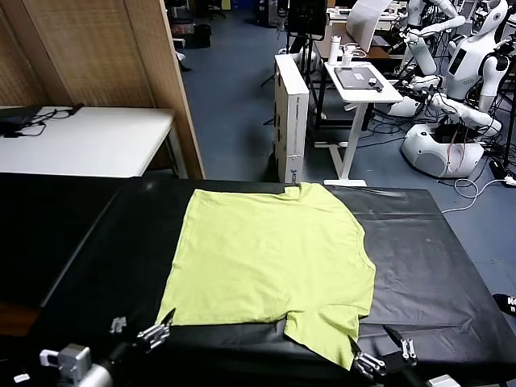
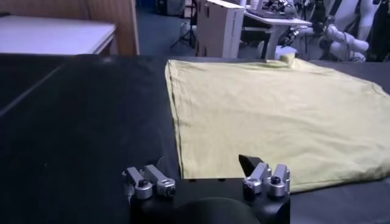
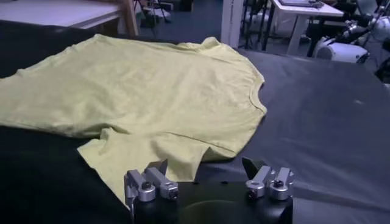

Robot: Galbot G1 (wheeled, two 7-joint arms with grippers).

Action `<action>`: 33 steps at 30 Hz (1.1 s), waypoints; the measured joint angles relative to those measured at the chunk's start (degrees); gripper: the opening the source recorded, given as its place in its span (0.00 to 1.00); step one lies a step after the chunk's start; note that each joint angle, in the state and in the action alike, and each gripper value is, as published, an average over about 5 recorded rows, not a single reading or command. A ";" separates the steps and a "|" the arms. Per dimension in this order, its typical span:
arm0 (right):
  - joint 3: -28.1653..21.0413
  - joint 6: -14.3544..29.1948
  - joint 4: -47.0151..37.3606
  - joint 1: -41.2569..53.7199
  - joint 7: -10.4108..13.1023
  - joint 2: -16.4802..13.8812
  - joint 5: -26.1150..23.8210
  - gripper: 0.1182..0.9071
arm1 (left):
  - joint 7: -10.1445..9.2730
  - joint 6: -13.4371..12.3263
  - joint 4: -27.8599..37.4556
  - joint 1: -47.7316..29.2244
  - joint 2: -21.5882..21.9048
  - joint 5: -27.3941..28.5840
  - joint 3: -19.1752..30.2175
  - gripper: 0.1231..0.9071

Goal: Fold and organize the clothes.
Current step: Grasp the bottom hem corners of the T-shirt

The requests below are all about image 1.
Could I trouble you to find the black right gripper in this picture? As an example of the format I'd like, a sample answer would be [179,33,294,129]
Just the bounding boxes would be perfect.
[348,324,420,387]

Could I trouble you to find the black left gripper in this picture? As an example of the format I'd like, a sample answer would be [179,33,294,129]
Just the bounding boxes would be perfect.
[105,308,177,370]

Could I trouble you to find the yellow-green t-shirt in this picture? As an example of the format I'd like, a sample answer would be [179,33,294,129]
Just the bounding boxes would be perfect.
[155,181,377,371]

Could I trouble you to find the black plastic table cover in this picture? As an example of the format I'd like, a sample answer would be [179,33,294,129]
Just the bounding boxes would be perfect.
[40,179,516,387]

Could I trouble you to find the black object with white letters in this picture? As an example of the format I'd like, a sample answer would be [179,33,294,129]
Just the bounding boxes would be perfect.
[492,293,516,316]

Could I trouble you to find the white table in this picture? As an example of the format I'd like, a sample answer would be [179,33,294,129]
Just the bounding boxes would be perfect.
[0,105,189,178]

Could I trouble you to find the flat black device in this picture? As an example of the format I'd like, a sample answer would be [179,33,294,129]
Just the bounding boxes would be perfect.
[0,105,44,127]

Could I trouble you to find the tall white cardboard box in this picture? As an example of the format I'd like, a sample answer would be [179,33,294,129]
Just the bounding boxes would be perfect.
[273,53,310,185]

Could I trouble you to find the white height-adjustable desk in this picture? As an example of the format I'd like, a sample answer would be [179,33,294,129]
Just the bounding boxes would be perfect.
[314,60,404,187]

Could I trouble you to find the wooden partition screen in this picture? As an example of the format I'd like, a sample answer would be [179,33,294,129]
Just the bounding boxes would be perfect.
[0,0,206,181]

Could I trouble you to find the grey closed laptop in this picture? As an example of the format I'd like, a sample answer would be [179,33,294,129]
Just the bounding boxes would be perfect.
[333,66,384,89]

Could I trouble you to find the white humanoid robot with base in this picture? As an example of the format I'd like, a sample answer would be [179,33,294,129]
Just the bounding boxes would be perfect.
[386,0,513,179]

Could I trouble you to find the black bin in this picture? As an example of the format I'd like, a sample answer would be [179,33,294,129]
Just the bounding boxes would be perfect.
[192,23,212,48]

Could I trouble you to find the brown wooden desk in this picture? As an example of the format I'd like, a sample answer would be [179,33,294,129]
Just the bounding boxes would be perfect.
[313,22,408,61]

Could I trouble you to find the white water bottle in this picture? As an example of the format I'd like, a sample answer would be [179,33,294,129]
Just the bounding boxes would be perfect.
[327,34,342,65]

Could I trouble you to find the black tripod stand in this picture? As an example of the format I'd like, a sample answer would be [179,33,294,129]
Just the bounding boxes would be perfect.
[260,34,323,130]

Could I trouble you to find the white curved panel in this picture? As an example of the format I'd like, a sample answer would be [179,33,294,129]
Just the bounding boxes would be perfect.
[346,0,392,53]

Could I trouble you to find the black monitor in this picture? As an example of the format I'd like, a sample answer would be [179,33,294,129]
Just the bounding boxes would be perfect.
[286,0,327,41]

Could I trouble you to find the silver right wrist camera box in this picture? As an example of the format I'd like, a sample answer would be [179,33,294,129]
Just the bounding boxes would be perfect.
[427,373,461,387]

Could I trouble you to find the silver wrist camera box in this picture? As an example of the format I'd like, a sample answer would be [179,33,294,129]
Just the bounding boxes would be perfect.
[427,373,461,387]
[39,343,93,378]

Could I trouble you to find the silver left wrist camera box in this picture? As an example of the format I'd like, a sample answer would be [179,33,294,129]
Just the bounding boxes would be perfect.
[39,343,93,378]

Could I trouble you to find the white floor cable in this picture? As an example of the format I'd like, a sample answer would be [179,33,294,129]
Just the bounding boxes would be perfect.
[441,175,516,214]

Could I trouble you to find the black cables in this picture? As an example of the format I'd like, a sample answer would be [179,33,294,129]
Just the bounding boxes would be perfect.
[0,103,84,140]

